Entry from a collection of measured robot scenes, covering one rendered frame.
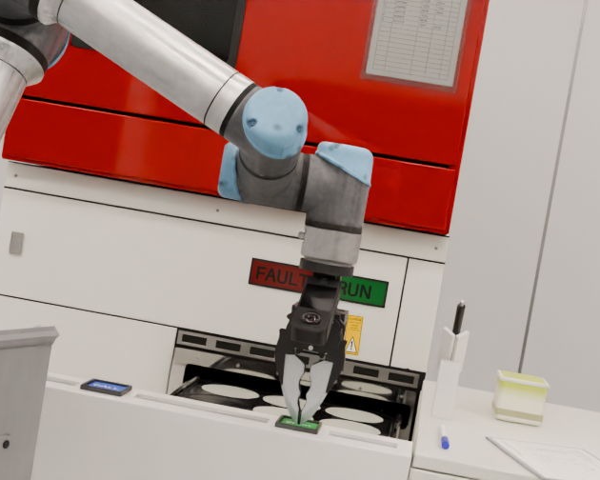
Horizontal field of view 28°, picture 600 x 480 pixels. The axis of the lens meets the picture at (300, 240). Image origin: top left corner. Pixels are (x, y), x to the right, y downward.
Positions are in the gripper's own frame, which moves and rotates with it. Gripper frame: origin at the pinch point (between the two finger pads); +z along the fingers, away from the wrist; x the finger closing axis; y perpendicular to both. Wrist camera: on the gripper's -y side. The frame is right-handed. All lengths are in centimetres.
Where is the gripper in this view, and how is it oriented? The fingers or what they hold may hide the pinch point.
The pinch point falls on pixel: (299, 415)
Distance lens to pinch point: 155.9
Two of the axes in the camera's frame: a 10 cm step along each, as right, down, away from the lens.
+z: -1.7, 9.8, 0.5
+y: 1.2, -0.3, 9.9
